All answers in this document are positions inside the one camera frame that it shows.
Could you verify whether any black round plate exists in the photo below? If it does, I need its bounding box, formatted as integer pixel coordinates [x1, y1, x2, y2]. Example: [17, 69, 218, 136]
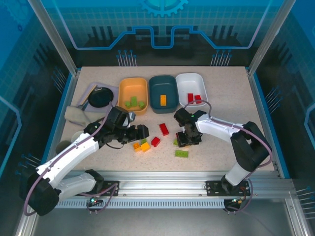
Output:
[88, 87, 115, 108]

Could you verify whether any lavender tray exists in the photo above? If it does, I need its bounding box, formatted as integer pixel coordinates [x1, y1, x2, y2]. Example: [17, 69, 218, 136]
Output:
[78, 82, 121, 113]

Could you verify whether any yellow plastic container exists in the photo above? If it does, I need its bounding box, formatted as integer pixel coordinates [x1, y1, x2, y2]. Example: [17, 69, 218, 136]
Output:
[118, 77, 149, 116]

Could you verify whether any white plastic container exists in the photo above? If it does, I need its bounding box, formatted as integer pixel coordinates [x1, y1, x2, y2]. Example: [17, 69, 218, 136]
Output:
[175, 72, 208, 108]

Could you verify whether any teal plastic container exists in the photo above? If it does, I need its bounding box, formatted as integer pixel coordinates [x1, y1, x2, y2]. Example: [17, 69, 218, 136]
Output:
[148, 75, 180, 115]

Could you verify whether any wooden stick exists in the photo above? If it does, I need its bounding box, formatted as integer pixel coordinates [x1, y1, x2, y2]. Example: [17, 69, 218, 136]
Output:
[78, 84, 98, 106]

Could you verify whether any beige cloth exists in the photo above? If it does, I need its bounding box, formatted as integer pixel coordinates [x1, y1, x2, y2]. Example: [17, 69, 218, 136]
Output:
[64, 105, 94, 127]

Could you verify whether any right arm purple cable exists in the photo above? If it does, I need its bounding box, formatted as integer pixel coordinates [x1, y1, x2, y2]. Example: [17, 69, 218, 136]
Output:
[183, 100, 273, 214]

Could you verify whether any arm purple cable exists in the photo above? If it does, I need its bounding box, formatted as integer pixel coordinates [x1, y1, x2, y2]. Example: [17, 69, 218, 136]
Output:
[23, 106, 121, 217]
[183, 100, 273, 214]

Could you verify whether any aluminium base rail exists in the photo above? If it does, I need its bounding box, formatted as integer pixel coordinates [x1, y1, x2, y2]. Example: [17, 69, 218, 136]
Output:
[31, 171, 293, 200]

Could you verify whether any aluminium table side rail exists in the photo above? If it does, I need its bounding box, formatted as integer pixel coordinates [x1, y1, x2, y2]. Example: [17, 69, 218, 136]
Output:
[36, 70, 81, 173]
[247, 68, 282, 178]

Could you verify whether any slotted cable duct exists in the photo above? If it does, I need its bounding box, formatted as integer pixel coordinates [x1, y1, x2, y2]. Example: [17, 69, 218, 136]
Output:
[55, 199, 226, 209]

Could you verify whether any cable connector with light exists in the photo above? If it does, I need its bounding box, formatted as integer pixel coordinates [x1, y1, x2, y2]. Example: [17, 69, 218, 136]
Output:
[89, 196, 103, 207]
[230, 196, 247, 205]

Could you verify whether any aluminium frame post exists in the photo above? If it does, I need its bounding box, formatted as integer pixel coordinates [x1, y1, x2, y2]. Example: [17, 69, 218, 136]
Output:
[247, 0, 292, 76]
[27, 0, 81, 76]

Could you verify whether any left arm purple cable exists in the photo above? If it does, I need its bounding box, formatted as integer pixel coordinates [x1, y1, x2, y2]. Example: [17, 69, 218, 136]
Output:
[23, 106, 121, 217]

